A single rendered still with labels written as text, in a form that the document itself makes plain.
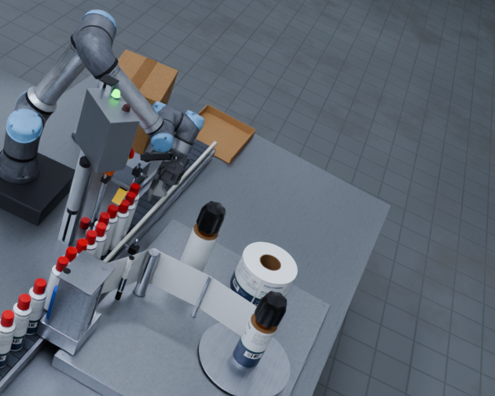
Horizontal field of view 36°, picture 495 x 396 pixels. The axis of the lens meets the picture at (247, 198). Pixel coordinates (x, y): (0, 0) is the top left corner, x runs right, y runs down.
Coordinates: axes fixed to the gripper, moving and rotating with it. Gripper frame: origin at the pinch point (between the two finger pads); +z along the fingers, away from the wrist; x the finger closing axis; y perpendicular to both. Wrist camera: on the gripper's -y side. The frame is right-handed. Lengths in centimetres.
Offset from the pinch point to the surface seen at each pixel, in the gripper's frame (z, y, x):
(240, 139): -31, 9, 75
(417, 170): -62, 104, 298
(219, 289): 9, 42, -37
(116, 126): -24, -3, -64
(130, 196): -1.8, 0.3, -27.1
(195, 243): 2.5, 26.9, -23.9
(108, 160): -13, -3, -57
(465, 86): -157, 118, 464
